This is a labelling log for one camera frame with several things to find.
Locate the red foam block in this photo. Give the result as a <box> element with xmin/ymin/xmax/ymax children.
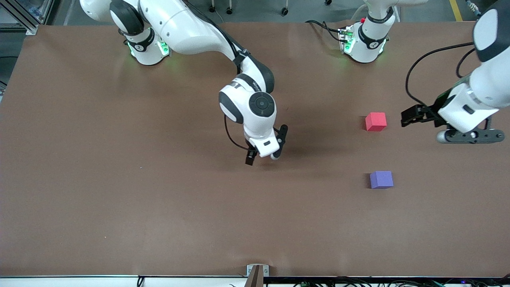
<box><xmin>365</xmin><ymin>112</ymin><xmax>387</xmax><ymax>132</ymax></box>

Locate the purple foam block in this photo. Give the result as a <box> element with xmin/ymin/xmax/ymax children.
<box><xmin>369</xmin><ymin>171</ymin><xmax>394</xmax><ymax>189</ymax></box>

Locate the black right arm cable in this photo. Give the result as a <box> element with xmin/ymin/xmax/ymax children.
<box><xmin>185</xmin><ymin>0</ymin><xmax>251</xmax><ymax>152</ymax></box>

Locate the long black left arm cable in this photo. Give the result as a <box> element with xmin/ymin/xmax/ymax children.
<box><xmin>405</xmin><ymin>42</ymin><xmax>479</xmax><ymax>109</ymax></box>

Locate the short black left arm cable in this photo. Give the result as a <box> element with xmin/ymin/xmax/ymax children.
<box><xmin>456</xmin><ymin>47</ymin><xmax>477</xmax><ymax>79</ymax></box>

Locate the metal bracket with brown post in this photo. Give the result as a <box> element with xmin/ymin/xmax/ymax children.
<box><xmin>244</xmin><ymin>264</ymin><xmax>270</xmax><ymax>287</ymax></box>

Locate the black table edge rail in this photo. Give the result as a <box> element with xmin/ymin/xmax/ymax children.
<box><xmin>263</xmin><ymin>277</ymin><xmax>510</xmax><ymax>287</ymax></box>

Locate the black left arm base cable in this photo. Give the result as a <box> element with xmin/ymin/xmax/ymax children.
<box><xmin>305</xmin><ymin>19</ymin><xmax>344</xmax><ymax>43</ymax></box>

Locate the white table edge rail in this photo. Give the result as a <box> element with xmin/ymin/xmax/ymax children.
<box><xmin>0</xmin><ymin>275</ymin><xmax>247</xmax><ymax>287</ymax></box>

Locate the aluminium frame profile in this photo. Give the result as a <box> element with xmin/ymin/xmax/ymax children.
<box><xmin>0</xmin><ymin>0</ymin><xmax>55</xmax><ymax>35</ymax></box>

